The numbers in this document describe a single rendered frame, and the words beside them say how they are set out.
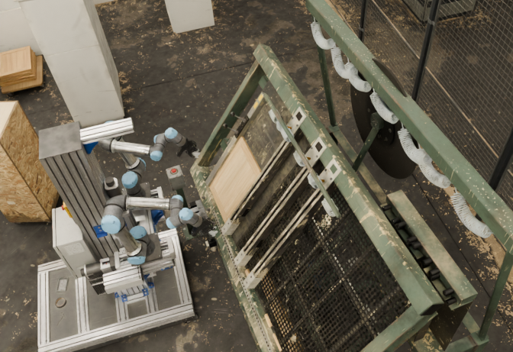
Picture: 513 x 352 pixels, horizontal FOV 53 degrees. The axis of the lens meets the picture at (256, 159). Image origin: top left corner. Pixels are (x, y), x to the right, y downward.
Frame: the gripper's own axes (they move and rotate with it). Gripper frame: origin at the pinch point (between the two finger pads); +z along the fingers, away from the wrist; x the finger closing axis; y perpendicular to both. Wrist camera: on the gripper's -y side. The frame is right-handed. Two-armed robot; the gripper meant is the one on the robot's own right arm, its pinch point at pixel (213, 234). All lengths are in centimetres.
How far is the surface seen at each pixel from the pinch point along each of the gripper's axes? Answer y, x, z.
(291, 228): 49, -19, 12
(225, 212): -5, 42, 40
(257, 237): 19.6, -2.5, 25.4
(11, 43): -217, 442, 7
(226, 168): 11, 70, 29
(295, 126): 84, 29, -14
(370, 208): 102, -50, -14
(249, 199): 24.3, 25.5, 20.9
